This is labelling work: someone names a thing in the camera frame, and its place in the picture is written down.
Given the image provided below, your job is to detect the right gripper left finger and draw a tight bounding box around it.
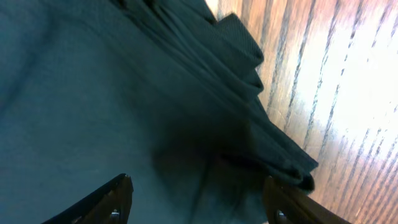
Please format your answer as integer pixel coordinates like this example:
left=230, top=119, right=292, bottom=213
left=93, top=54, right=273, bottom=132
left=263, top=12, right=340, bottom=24
left=44, top=174, right=134, bottom=224

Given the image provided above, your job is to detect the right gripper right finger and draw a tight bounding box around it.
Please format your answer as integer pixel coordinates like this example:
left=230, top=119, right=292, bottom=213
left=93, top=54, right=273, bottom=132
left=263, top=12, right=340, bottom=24
left=262, top=177, right=349, bottom=224

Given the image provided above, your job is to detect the black t-shirt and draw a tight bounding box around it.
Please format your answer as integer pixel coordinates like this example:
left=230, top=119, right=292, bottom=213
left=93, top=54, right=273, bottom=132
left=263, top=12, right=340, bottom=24
left=1, top=0, right=317, bottom=223

